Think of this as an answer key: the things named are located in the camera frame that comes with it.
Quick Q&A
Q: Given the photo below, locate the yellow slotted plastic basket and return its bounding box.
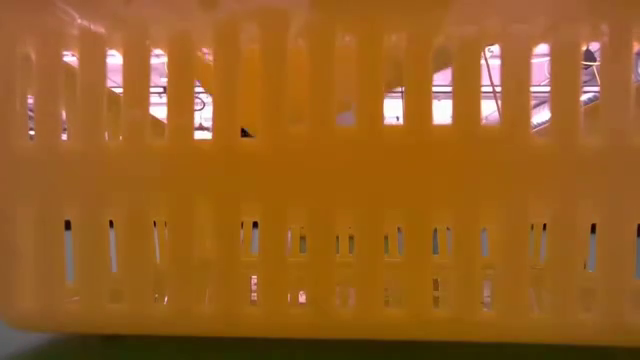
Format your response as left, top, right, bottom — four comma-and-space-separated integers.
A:
0, 0, 640, 349

